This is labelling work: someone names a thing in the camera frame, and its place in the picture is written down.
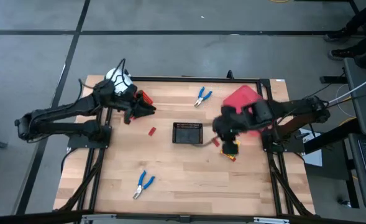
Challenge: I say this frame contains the silver rig bracket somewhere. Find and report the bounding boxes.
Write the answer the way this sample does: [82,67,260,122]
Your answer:
[80,213,117,224]
[253,217,291,224]

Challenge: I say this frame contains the black desk foot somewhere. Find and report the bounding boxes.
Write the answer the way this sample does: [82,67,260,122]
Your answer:
[319,75,349,85]

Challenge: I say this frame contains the red plastic basket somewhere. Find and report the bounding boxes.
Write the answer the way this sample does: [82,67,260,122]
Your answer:
[129,90,154,121]

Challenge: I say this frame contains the black plastic basket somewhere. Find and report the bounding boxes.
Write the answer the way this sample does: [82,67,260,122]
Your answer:
[172,121,204,145]

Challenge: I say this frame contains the black aluminium table frame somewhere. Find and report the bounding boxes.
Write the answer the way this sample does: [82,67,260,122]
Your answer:
[57,70,316,217]

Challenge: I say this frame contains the blue handled pliers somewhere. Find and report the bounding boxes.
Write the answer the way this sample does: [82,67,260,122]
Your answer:
[193,86,214,108]
[132,170,156,200]

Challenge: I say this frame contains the black camera rig bar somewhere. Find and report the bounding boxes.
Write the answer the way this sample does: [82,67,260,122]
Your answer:
[0,210,366,224]

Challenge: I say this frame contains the white cable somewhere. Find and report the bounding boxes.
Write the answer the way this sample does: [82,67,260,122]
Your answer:
[327,71,366,105]

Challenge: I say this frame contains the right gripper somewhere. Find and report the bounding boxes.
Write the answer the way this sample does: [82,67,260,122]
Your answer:
[213,105,249,156]

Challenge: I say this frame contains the grey desk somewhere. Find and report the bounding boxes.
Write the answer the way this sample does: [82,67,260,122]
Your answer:
[343,57,366,138]
[347,133,366,212]

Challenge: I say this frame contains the pink red plastic tray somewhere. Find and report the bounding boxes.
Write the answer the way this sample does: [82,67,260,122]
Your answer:
[221,84,266,138]

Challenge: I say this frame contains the white paper sheet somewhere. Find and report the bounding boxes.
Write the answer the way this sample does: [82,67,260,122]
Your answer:
[301,149,323,167]

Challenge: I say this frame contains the yellow green crayon box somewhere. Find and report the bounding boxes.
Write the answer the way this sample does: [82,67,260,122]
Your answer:
[219,139,242,162]

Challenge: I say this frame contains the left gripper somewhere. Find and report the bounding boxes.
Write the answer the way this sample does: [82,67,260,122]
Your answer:
[120,93,157,124]

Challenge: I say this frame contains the person's shoe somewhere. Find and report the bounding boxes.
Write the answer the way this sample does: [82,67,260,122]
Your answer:
[323,27,353,43]
[327,48,356,62]

